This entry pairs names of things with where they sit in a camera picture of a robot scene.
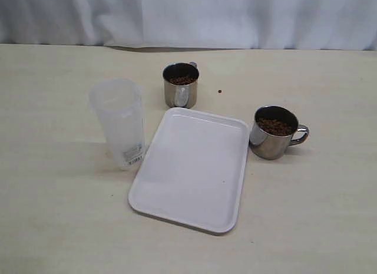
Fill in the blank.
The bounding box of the steel mug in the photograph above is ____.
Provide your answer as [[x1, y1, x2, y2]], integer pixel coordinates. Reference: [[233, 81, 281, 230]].
[[249, 105, 309, 160], [162, 62, 200, 108]]

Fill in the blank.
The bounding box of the clear plastic tall container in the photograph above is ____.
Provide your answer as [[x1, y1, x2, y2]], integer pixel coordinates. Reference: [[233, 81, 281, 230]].
[[89, 79, 145, 170]]

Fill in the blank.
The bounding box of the white rectangular tray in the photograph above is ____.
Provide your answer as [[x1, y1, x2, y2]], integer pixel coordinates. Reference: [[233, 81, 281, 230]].
[[128, 107, 249, 234]]

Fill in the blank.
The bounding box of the white curtain backdrop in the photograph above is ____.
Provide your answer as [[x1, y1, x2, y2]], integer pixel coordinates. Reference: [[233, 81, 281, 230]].
[[1, 0, 376, 50]]

